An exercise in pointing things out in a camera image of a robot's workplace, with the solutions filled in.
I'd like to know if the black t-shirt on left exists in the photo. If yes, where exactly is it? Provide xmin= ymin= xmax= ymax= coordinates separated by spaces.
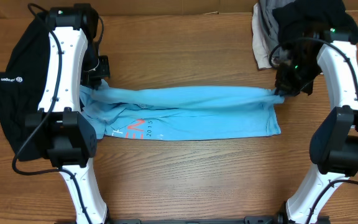
xmin=0 ymin=12 xmax=50 ymax=152

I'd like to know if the grey folded garment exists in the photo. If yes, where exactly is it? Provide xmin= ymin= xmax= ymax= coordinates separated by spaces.
xmin=258 ymin=0 xmax=294 ymax=53

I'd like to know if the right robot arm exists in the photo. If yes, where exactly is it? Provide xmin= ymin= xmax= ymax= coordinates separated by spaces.
xmin=245 ymin=28 xmax=358 ymax=223

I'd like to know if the beige folded garment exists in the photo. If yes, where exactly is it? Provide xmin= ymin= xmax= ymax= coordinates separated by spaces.
xmin=252 ymin=3 xmax=272 ymax=70

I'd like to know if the light blue printed t-shirt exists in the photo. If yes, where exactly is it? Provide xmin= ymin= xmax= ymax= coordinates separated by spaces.
xmin=80 ymin=82 xmax=284 ymax=141

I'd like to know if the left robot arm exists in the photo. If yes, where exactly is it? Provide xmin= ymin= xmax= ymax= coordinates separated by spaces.
xmin=25 ymin=3 xmax=111 ymax=223

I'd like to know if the black folded garment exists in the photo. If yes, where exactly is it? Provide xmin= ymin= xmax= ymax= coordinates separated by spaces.
xmin=272 ymin=0 xmax=358 ymax=44

